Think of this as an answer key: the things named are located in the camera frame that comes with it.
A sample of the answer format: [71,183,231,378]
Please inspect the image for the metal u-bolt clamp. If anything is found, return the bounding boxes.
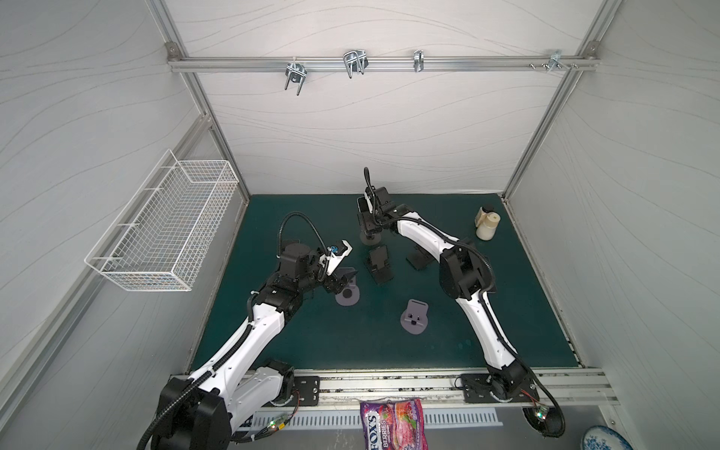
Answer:
[342,49,369,79]
[284,62,308,96]

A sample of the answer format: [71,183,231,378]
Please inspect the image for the metal clamp small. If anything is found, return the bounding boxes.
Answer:
[414,50,425,73]

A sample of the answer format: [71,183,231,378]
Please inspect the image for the blue white ceramic plate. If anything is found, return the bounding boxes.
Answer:
[580,426,633,450]

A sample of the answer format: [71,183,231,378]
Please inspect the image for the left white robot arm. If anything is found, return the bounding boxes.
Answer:
[137,240,353,449]

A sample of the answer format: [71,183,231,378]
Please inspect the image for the aluminium top crossbar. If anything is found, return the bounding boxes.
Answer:
[168,54,601,73]

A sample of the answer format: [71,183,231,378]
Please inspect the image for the white salt shaker beige cap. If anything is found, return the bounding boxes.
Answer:
[475,212,501,241]

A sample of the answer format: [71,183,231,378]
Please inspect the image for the black round stand back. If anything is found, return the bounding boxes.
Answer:
[360,231,383,247]

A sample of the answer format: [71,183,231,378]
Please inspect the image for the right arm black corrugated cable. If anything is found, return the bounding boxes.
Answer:
[362,166,566,439]

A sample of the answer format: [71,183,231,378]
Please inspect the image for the metal U-bolt clamp left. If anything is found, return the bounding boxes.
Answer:
[284,62,308,96]

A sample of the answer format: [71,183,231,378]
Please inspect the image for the metal U-bolt clamp middle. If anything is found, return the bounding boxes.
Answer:
[342,49,369,79]

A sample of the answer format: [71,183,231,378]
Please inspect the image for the grey round stand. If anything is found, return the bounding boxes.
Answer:
[400,299,429,336]
[335,285,360,307]

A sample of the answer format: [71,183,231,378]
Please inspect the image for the white wire basket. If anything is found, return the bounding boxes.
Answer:
[84,150,238,293]

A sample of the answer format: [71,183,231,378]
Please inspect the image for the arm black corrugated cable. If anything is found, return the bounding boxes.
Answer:
[136,211,330,450]
[362,166,566,439]

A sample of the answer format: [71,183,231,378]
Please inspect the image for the grey round stand front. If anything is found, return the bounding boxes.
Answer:
[400,299,429,336]

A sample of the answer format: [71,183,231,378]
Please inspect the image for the grey round stand left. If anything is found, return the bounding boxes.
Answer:
[335,285,360,307]

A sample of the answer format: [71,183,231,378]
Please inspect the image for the pink Fox's candy bag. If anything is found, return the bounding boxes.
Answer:
[360,399,429,450]

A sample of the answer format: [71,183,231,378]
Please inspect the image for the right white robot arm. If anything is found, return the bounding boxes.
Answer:
[358,184,531,402]

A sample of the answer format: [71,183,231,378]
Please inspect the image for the metal bracket right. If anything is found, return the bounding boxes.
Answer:
[528,51,579,73]

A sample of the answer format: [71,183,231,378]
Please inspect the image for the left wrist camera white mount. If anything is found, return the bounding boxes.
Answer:
[324,240,353,276]

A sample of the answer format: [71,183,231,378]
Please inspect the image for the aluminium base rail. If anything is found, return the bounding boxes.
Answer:
[294,367,620,410]

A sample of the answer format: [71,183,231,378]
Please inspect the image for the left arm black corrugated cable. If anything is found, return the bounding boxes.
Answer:
[136,211,330,450]

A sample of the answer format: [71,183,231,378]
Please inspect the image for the black phone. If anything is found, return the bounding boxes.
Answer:
[357,195,372,221]

